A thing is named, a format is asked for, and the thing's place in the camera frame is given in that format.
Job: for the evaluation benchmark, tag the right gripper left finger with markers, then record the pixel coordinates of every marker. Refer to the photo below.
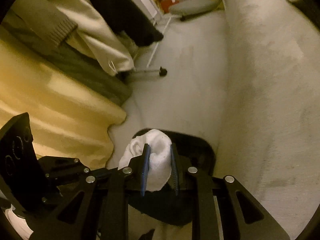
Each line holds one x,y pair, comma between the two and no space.
120,194

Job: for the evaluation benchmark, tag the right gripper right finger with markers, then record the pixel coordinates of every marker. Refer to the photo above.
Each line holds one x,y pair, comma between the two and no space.
221,208

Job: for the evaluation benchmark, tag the white paper wad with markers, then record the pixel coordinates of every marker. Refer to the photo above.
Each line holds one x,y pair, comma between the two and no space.
159,161

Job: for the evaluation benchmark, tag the yellow curtain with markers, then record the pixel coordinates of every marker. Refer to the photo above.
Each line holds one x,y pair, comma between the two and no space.
67,119

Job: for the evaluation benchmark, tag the grey bed mattress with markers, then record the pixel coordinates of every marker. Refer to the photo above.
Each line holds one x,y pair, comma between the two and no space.
269,138

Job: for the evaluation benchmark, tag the white rolling clothes rack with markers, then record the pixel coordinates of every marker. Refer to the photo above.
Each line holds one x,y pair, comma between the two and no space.
144,57

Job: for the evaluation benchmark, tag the cream hanging jacket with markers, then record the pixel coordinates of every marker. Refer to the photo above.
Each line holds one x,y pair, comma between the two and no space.
94,38

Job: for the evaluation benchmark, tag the olive green hanging coat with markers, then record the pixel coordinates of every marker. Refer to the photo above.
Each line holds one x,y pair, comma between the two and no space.
44,29

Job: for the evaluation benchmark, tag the black hanging garment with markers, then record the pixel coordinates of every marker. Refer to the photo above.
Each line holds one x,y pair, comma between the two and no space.
125,16

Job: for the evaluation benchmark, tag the grey floor cushion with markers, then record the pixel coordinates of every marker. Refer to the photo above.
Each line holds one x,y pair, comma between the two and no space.
192,8

